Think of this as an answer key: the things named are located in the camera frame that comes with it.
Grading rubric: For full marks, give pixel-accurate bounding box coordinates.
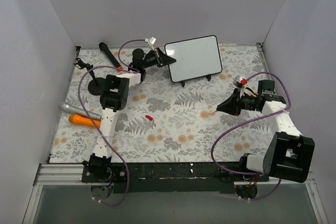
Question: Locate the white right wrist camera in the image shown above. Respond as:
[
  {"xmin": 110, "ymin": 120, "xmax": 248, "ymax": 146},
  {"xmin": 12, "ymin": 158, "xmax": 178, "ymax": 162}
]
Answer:
[{"xmin": 233, "ymin": 76, "xmax": 247, "ymax": 89}]

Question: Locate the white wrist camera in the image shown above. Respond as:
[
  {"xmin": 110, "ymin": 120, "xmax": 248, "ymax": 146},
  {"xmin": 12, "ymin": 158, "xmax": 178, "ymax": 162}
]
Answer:
[
  {"xmin": 145, "ymin": 37, "xmax": 156, "ymax": 50},
  {"xmin": 233, "ymin": 76, "xmax": 247, "ymax": 89}
]

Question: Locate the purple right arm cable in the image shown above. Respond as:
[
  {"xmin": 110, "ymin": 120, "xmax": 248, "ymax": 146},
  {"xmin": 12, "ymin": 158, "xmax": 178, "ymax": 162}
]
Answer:
[{"xmin": 211, "ymin": 71, "xmax": 292, "ymax": 200}]

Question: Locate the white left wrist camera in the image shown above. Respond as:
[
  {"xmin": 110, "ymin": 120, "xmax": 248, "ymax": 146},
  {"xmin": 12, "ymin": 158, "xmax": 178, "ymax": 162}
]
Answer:
[{"xmin": 145, "ymin": 37, "xmax": 156, "ymax": 50}]

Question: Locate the black whiteboard easel stand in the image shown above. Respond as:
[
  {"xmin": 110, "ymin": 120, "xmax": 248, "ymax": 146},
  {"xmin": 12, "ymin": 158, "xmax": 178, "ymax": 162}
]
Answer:
[{"xmin": 179, "ymin": 74, "xmax": 212, "ymax": 87}]

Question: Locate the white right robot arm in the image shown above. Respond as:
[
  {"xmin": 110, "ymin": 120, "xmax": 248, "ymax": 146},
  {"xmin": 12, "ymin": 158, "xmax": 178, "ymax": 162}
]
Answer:
[{"xmin": 216, "ymin": 78, "xmax": 315, "ymax": 183}]

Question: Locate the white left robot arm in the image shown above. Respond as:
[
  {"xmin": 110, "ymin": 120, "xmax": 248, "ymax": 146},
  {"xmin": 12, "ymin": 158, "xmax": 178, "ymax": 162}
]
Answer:
[{"xmin": 83, "ymin": 48, "xmax": 176, "ymax": 182}]

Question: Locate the black round microphone stand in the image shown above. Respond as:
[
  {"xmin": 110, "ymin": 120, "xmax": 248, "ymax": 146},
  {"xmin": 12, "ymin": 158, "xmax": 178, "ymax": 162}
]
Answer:
[{"xmin": 73, "ymin": 57, "xmax": 105, "ymax": 96}]

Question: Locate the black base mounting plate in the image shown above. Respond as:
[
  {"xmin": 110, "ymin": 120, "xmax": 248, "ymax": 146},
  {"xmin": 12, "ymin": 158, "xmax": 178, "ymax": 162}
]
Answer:
[{"xmin": 81, "ymin": 162, "xmax": 255, "ymax": 194}]

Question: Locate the red marker cap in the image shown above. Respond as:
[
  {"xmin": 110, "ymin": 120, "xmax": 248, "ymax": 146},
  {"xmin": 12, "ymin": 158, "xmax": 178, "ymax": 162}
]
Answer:
[{"xmin": 145, "ymin": 115, "xmax": 153, "ymax": 121}]

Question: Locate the floral patterned table mat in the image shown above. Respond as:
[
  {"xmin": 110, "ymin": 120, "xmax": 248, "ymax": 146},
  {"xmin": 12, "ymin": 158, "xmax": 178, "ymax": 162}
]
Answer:
[{"xmin": 48, "ymin": 46, "xmax": 275, "ymax": 164}]

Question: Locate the black framed whiteboard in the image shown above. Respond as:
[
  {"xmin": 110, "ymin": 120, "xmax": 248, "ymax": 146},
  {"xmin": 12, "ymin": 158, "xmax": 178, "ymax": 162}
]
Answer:
[{"xmin": 164, "ymin": 35, "xmax": 223, "ymax": 83}]

